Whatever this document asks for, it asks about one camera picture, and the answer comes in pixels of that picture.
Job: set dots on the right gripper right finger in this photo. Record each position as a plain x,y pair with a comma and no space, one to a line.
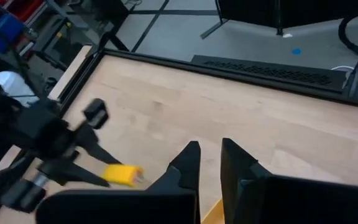
238,180

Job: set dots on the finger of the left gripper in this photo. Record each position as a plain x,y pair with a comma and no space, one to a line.
98,149
73,174

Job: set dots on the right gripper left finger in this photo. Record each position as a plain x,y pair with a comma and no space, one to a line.
179,186

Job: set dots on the yellow block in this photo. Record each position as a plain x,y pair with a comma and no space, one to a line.
122,175

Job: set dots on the white rounded object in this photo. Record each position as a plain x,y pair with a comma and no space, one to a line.
14,87

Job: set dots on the blue storage bin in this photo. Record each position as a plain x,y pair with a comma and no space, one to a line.
2,31

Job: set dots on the black long bar device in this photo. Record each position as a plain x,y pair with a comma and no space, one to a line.
269,72

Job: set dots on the black cart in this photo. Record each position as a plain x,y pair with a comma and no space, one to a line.
82,28

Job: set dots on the red storage bin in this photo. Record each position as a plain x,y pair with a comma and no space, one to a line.
25,7

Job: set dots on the blue round floor sticker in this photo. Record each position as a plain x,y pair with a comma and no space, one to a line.
296,51

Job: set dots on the black partition screen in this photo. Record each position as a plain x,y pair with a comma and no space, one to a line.
291,12

